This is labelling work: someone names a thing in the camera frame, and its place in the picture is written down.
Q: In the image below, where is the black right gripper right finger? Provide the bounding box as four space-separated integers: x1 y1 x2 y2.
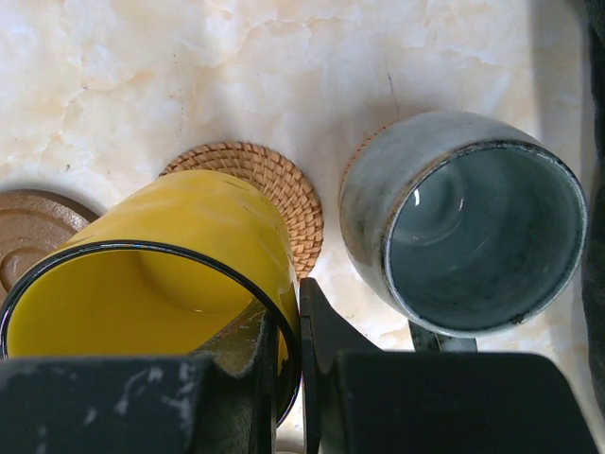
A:
300 278 597 453

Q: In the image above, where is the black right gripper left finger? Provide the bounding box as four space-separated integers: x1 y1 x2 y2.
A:
1 311 277 453

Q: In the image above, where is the yellow mug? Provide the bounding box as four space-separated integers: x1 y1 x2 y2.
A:
1 170 302 419

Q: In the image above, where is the grey mug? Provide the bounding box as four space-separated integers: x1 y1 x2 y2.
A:
338 112 588 352

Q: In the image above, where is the light woven round coaster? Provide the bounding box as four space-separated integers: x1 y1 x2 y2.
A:
160 142 324 279

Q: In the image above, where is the reddish brown wooden coaster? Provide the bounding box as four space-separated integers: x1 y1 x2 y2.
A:
1 189 98 298

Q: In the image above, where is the black floral blanket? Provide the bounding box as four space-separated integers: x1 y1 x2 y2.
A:
582 0 604 410

